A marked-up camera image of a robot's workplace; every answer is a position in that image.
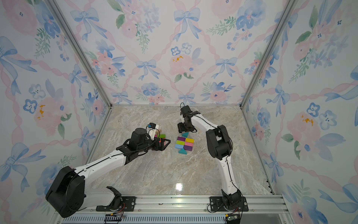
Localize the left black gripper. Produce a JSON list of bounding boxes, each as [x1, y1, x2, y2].
[[138, 136, 171, 154]]

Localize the lime green small block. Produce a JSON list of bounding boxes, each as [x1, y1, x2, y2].
[[176, 140, 185, 145]]

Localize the light blue rectangular block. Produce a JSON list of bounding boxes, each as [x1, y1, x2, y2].
[[175, 144, 184, 149]]

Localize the purple rectangular block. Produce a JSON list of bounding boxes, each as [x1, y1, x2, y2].
[[183, 145, 193, 151]]

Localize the teal wedge block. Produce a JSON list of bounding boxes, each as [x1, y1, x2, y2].
[[178, 149, 187, 155]]

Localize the teal triangular block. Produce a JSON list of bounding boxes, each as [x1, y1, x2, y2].
[[182, 132, 189, 138]]

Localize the pink rectangular block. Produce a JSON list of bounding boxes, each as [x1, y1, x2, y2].
[[184, 142, 194, 147]]

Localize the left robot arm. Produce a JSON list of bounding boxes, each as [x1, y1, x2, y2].
[[45, 128, 171, 218]]

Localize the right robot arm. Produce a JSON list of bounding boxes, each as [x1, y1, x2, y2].
[[178, 105, 245, 211]]

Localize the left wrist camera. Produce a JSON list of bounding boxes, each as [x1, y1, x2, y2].
[[147, 122, 160, 141]]

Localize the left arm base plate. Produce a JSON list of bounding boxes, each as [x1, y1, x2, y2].
[[96, 196, 136, 212]]

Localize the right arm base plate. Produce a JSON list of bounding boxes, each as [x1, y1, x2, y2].
[[209, 197, 249, 212]]

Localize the left corner aluminium post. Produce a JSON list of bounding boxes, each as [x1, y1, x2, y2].
[[45, 1, 112, 109]]

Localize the corner aluminium post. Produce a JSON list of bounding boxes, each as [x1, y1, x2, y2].
[[45, 1, 112, 109], [240, 0, 296, 110]]

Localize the aluminium front rail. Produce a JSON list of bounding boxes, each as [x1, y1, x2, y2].
[[50, 195, 293, 224]]

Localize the right corner aluminium post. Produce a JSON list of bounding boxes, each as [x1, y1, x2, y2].
[[240, 0, 296, 110]]

